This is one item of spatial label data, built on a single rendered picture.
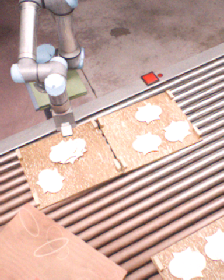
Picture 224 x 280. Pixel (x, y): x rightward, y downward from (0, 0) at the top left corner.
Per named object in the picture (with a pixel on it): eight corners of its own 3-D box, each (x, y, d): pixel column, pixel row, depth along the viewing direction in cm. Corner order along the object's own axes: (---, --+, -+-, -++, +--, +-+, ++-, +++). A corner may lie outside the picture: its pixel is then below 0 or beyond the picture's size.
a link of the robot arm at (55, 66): (39, 55, 162) (37, 74, 155) (66, 54, 162) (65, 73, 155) (42, 70, 168) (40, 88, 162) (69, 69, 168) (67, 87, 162)
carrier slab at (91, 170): (16, 152, 196) (16, 150, 195) (93, 121, 204) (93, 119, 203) (38, 211, 176) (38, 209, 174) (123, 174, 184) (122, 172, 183)
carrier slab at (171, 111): (96, 121, 204) (95, 119, 203) (167, 93, 212) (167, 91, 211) (125, 174, 184) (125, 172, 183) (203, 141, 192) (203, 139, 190)
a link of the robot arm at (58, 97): (64, 70, 154) (63, 86, 149) (69, 90, 163) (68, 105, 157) (44, 72, 154) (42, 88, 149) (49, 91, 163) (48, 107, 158)
